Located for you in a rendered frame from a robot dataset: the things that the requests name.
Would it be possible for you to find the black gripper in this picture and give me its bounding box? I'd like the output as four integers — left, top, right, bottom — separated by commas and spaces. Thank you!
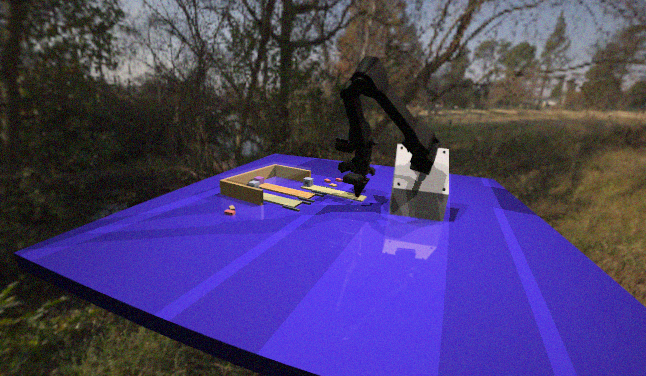
343, 155, 376, 197

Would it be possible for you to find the pale yellow strip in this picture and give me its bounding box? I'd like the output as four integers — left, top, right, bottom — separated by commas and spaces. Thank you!
301, 185, 367, 202

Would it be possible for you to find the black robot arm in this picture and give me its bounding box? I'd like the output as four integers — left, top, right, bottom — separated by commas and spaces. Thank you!
335, 56, 440, 174

